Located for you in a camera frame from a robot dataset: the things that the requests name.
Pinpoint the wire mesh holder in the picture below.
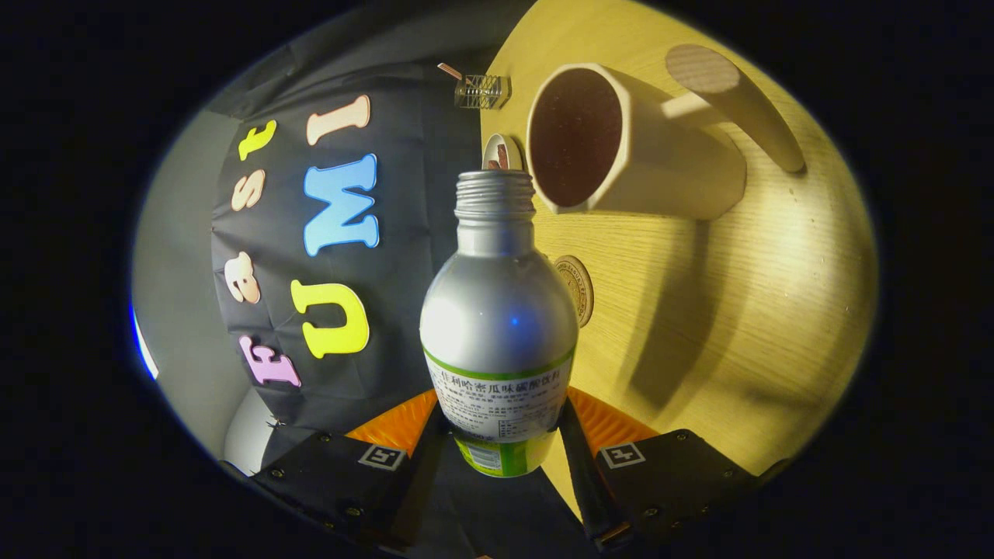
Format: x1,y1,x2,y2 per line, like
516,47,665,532
454,74,513,110

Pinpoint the silver green juice bottle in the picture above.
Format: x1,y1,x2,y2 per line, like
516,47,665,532
419,169,580,478

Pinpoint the round wooden coaster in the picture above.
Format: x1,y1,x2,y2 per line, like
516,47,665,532
553,255,595,328

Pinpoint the white plate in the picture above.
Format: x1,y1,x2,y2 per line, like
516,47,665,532
481,133,525,172

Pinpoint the beige cup with handle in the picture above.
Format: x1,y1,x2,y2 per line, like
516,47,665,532
527,43,806,221

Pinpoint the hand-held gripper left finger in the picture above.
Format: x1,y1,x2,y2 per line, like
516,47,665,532
248,388,451,554

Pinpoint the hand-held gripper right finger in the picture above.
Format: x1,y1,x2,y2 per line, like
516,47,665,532
558,386,789,554

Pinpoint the wooden table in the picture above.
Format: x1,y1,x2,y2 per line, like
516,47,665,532
480,0,880,519

